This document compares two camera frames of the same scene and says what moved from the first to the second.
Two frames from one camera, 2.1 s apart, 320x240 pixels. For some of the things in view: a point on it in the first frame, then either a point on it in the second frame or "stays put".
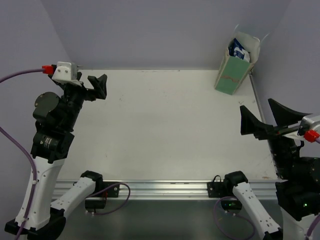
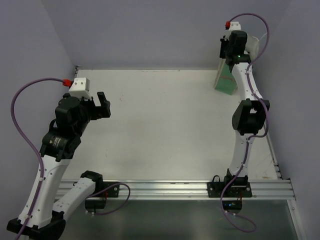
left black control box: [95, 204] stays put
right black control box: [231, 203] stays put
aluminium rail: [266, 189] stays put
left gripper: [88, 93] to [96, 109]
